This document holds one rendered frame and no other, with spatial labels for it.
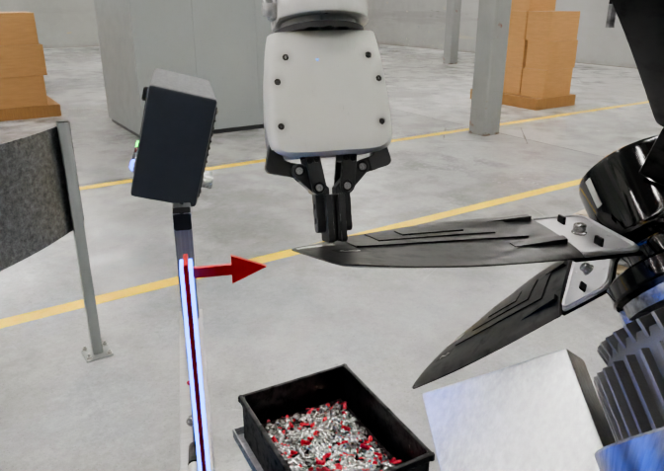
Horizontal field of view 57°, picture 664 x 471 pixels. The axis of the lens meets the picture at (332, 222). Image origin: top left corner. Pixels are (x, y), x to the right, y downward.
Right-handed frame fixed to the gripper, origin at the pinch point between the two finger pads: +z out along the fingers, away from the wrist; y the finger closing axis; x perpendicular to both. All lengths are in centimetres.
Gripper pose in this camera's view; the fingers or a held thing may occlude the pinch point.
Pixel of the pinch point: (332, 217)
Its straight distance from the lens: 51.5
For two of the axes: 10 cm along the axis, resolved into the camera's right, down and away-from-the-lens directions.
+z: 0.8, 10.0, 0.6
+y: 9.7, -0.9, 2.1
